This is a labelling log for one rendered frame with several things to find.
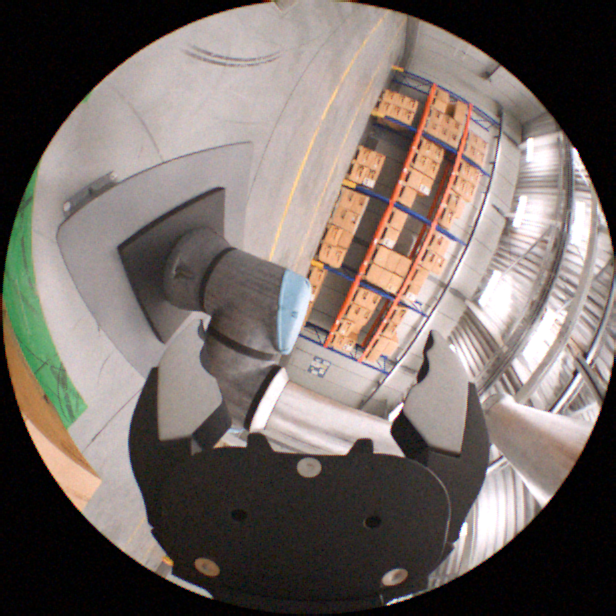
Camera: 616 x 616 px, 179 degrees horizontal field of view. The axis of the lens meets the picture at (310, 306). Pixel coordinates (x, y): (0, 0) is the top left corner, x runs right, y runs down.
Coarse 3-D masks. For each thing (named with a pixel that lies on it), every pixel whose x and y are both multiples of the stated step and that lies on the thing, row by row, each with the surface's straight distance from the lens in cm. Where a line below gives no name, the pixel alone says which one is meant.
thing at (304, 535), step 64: (256, 448) 6; (192, 512) 6; (256, 512) 6; (320, 512) 6; (384, 512) 6; (448, 512) 6; (192, 576) 7; (256, 576) 6; (320, 576) 6; (384, 576) 6
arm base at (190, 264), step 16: (192, 240) 44; (208, 240) 45; (224, 240) 49; (176, 256) 43; (192, 256) 42; (208, 256) 42; (176, 272) 44; (192, 272) 42; (208, 272) 40; (176, 288) 44; (192, 288) 42; (176, 304) 48; (192, 304) 45
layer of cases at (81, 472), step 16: (16, 352) 111; (16, 368) 98; (16, 384) 86; (32, 384) 118; (32, 400) 100; (32, 416) 85; (48, 416) 115; (32, 432) 82; (48, 432) 94; (64, 432) 129; (48, 448) 89; (64, 448) 102; (48, 464) 95; (64, 464) 99; (80, 464) 108; (64, 480) 107; (80, 480) 112; (96, 480) 120; (80, 496) 122
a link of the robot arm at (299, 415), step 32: (224, 352) 38; (224, 384) 39; (256, 384) 38; (288, 384) 42; (256, 416) 38; (288, 416) 39; (320, 416) 39; (352, 416) 42; (320, 448) 42; (384, 448) 43
